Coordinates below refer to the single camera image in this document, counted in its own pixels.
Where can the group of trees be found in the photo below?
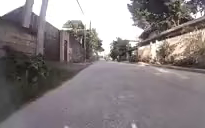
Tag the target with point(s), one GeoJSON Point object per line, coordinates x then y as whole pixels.
{"type": "Point", "coordinates": [91, 41]}

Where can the grey asphalt road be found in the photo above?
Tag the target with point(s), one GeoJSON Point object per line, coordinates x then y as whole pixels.
{"type": "Point", "coordinates": [123, 86]}

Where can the grass verge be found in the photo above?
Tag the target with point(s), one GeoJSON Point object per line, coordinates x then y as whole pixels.
{"type": "Point", "coordinates": [61, 71]}

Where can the thick pale pole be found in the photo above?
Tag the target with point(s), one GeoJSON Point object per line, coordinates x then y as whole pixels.
{"type": "Point", "coordinates": [27, 13]}
{"type": "Point", "coordinates": [41, 26]}

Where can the green bush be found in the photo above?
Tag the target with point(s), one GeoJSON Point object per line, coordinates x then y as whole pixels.
{"type": "Point", "coordinates": [30, 70]}

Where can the large dark tree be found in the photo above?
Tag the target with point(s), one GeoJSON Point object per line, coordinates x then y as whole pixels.
{"type": "Point", "coordinates": [156, 13]}

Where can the concrete kerb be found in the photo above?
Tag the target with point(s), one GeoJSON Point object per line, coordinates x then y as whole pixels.
{"type": "Point", "coordinates": [183, 69]}

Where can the row of bushes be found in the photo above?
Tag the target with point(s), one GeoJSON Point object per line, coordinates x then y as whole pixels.
{"type": "Point", "coordinates": [196, 51]}

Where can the pale roofed wall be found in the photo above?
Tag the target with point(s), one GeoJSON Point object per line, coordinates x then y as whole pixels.
{"type": "Point", "coordinates": [176, 41]}

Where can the brick wall with gate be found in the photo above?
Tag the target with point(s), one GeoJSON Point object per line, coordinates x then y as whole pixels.
{"type": "Point", "coordinates": [13, 40]}

